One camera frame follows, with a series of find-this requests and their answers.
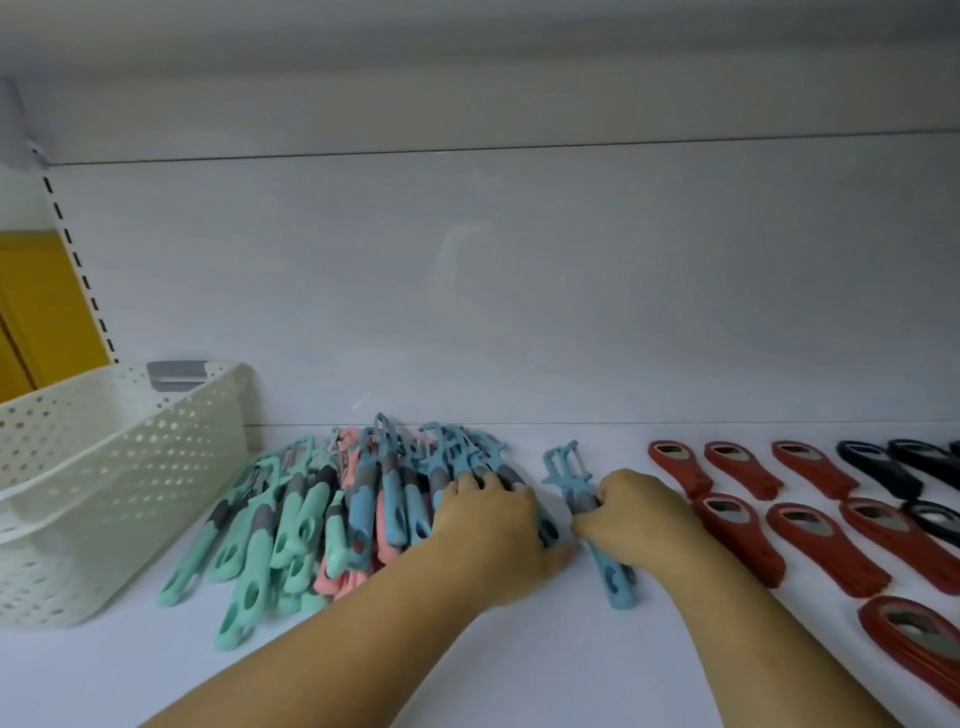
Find person's right hand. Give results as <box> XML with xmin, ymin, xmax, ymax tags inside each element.
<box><xmin>571</xmin><ymin>468</ymin><xmax>715</xmax><ymax>580</ymax></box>

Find person's left hand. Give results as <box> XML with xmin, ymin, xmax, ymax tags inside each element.
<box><xmin>429</xmin><ymin>471</ymin><xmax>583</xmax><ymax>609</ymax></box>

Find blue grey vegetable peeler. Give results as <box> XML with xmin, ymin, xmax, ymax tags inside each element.
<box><xmin>541</xmin><ymin>440</ymin><xmax>640</xmax><ymax>611</ymax></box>

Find pile of pastel peelers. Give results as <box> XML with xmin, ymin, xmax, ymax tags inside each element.
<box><xmin>156</xmin><ymin>412</ymin><xmax>562</xmax><ymax>655</ymax></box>

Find person's right forearm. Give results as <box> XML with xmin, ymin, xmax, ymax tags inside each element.
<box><xmin>646</xmin><ymin>536</ymin><xmax>905</xmax><ymax>728</ymax></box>

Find person's left forearm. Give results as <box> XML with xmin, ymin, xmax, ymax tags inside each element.
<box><xmin>138</xmin><ymin>556</ymin><xmax>505</xmax><ymax>728</ymax></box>

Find rows of red bottle openers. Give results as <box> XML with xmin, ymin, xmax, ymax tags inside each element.
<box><xmin>647</xmin><ymin>438</ymin><xmax>960</xmax><ymax>711</ymax></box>

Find black bottle opener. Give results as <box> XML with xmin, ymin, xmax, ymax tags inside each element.
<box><xmin>835</xmin><ymin>440</ymin><xmax>925</xmax><ymax>501</ymax></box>
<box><xmin>900</xmin><ymin>499</ymin><xmax>960</xmax><ymax>549</ymax></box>
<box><xmin>888</xmin><ymin>438</ymin><xmax>960</xmax><ymax>493</ymax></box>

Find white upper shelf board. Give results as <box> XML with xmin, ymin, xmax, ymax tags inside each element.
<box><xmin>0</xmin><ymin>0</ymin><xmax>960</xmax><ymax>168</ymax></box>

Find white perforated plastic basket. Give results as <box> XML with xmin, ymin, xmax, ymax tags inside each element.
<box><xmin>0</xmin><ymin>360</ymin><xmax>251</xmax><ymax>631</ymax></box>

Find yellow panel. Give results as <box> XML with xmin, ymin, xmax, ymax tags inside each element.
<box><xmin>0</xmin><ymin>229</ymin><xmax>114</xmax><ymax>406</ymax></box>

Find white slotted shelf upright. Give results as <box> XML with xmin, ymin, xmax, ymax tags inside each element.
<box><xmin>21</xmin><ymin>135</ymin><xmax>121</xmax><ymax>366</ymax></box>

